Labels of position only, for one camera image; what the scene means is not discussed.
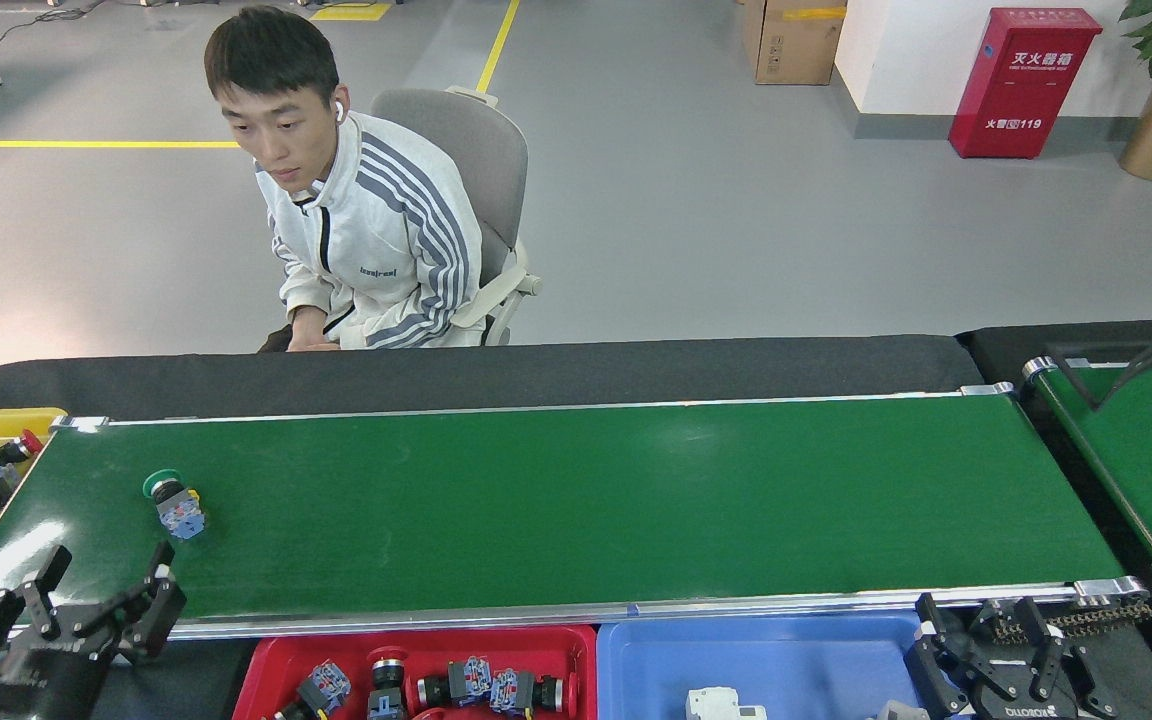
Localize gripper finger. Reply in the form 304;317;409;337
71;541;189;661
0;545;72;657
1014;597;1127;720
904;592;1017;706

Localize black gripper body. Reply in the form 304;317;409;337
971;697;1077;720
0;648;113;720

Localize green mushroom push button switch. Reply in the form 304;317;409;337
142;468;207;542
271;660;353;720

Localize blue plastic tray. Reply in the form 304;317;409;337
597;610;937;720

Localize short green conveyor belt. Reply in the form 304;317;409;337
1021;355;1152;586

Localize red plastic tray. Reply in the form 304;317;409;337
233;625;598;720

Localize long green conveyor belt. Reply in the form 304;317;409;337
0;382;1152;656

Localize person's right hand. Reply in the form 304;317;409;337
288;305;343;353

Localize person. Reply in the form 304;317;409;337
204;5;487;353

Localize black table cloth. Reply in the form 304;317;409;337
0;334;984;421

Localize grey office chair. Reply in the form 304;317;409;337
371;85;543;348

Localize red fire extinguisher box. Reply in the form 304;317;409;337
948;8;1104;160

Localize brown cardboard box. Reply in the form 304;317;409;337
741;0;848;86

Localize black drive chain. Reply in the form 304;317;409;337
976;598;1152;646

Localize black cable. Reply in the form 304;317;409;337
1044;322;1152;411

